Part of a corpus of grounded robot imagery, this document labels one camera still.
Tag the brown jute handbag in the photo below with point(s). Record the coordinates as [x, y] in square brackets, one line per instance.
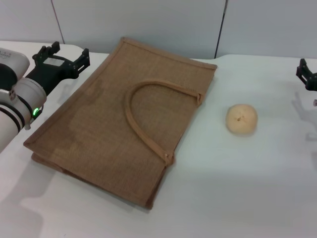
[111, 111]

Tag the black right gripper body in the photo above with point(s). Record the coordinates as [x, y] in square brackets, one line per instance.
[312, 81]

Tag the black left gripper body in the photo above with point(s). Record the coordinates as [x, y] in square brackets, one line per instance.
[50, 72]

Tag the round egg yolk pastry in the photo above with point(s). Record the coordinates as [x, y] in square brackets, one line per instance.
[241, 119]

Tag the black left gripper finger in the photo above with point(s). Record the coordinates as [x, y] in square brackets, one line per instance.
[83, 62]
[47, 52]

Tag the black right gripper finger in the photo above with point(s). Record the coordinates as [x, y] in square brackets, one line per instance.
[303, 69]

